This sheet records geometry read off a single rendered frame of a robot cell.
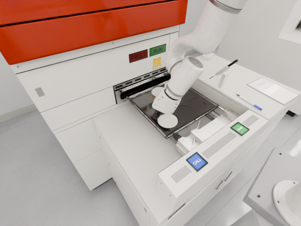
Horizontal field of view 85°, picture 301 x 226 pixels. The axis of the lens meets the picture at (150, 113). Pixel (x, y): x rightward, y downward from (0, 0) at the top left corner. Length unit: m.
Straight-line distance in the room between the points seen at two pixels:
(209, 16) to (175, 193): 0.51
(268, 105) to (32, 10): 1.01
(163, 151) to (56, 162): 1.35
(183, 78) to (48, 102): 0.60
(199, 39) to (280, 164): 0.62
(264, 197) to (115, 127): 0.70
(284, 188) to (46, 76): 1.01
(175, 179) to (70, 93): 0.60
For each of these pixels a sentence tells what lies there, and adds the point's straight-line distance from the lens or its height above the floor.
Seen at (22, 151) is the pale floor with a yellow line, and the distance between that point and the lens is 2.23.
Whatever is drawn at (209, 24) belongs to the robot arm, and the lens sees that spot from 0.52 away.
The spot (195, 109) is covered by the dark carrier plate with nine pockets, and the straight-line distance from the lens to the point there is 0.90.
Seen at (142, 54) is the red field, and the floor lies 1.10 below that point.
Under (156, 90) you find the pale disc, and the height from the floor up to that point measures 0.90.
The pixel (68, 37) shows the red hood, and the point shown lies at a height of 1.27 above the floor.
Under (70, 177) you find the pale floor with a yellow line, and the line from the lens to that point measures 1.80.
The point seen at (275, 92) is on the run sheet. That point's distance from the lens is 1.10.
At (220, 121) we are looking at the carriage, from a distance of 0.91.
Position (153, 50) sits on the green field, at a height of 1.10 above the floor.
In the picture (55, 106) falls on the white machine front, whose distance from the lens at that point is 0.89.
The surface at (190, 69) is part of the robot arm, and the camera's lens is 0.60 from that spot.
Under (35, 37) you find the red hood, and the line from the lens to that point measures 0.70.
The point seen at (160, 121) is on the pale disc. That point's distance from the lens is 0.81.
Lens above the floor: 1.49
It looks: 44 degrees down
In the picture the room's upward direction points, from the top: straight up
